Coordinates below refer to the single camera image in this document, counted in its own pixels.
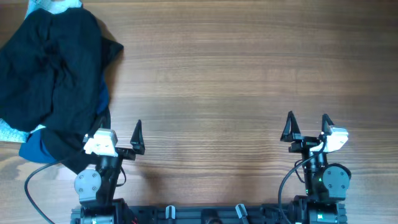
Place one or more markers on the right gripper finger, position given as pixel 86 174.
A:
pixel 291 131
pixel 327 125

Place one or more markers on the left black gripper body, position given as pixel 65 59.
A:
pixel 127 153

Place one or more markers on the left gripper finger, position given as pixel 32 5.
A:
pixel 99 121
pixel 137 140

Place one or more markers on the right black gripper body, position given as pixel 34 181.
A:
pixel 303 142

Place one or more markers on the black shorts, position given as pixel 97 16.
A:
pixel 51 71

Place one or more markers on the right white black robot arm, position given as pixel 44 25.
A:
pixel 325 184

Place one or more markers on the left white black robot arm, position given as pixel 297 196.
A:
pixel 96 187

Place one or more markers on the black garment in pile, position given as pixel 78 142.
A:
pixel 63 139

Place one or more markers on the dark blue garment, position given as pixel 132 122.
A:
pixel 34 149

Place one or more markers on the light blue denim jeans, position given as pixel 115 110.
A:
pixel 9 134

